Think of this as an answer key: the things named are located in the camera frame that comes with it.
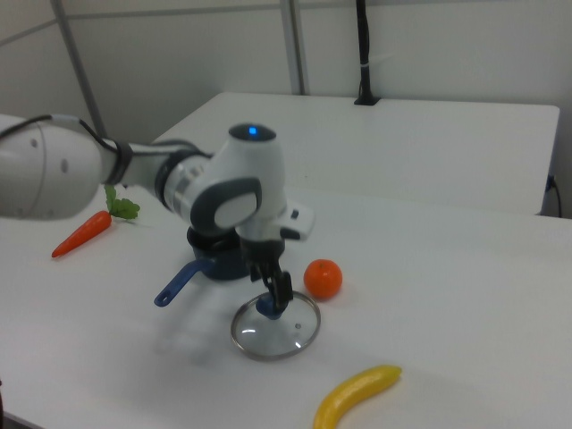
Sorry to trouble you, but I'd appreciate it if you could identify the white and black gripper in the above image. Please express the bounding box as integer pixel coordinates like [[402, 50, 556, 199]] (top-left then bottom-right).
[[235, 200, 315, 314]]

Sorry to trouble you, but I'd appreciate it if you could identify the glass lid with blue knob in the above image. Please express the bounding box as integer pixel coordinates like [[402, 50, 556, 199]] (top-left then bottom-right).
[[230, 290, 322, 362]]

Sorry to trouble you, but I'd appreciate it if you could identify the orange toy tangerine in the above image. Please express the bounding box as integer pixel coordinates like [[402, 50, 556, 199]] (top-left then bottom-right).
[[303, 257, 344, 300]]

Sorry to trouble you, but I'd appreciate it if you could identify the yellow toy banana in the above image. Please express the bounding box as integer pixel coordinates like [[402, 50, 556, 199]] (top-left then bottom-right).
[[312, 365, 402, 429]]

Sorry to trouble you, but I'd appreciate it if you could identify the white adjacent table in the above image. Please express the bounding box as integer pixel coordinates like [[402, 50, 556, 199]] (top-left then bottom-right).
[[151, 92, 561, 216]]

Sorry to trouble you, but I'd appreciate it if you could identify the orange toy carrot with leaves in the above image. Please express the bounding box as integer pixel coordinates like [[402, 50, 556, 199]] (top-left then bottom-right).
[[51, 185, 141, 259]]

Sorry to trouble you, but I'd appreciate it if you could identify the black pole with clamp base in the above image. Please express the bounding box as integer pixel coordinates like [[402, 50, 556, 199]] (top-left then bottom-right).
[[354, 0, 382, 106]]

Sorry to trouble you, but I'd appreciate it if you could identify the dark blue saucepan with handle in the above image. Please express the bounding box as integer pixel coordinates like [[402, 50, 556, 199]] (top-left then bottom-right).
[[154, 225, 251, 308]]

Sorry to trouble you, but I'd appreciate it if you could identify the black cable along robot arm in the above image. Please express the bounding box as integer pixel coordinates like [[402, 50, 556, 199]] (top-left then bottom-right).
[[0, 114, 133, 184]]

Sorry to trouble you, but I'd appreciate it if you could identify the black cable behind adjacent table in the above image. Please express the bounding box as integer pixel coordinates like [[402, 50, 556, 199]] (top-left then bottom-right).
[[546, 174, 563, 218]]

